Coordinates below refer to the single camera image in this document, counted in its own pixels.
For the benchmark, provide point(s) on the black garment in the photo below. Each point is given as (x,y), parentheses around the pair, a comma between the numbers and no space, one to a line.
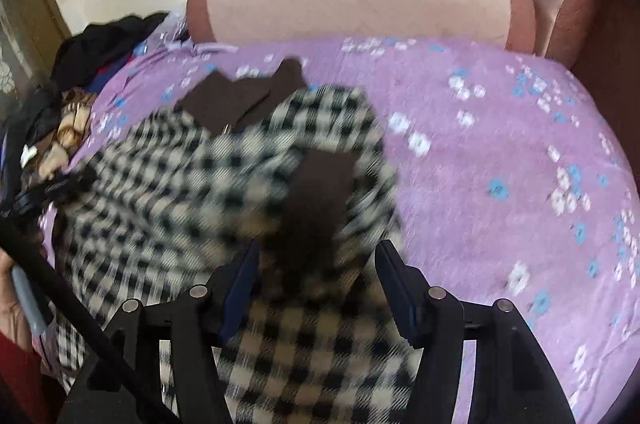
(105,48)

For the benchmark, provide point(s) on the person's left forearm red sleeve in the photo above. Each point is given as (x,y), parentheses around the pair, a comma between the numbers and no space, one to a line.
(17,384)

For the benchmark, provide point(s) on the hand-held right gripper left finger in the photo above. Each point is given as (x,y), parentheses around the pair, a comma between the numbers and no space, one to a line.
(242,291)

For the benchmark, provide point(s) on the pink sofa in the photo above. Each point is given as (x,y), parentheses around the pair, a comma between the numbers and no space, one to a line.
(350,8)

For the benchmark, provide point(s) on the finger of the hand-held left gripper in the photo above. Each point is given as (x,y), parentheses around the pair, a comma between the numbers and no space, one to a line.
(60,189)

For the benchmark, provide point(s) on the purple floral blanket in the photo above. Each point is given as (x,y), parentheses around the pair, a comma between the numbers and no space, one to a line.
(500,153)

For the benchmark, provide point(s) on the person's left hand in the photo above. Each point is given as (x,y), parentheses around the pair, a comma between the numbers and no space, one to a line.
(11,299)

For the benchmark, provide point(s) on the wooden cabinet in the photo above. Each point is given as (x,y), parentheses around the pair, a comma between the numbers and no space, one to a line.
(30,18)

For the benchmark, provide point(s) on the brown beige patterned cloth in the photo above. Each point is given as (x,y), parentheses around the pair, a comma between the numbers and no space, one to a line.
(70,128)

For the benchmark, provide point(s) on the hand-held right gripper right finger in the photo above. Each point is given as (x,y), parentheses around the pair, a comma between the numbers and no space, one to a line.
(401,304)

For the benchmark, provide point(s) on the black white checked coat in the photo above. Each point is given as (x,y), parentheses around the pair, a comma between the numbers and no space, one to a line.
(200,184)

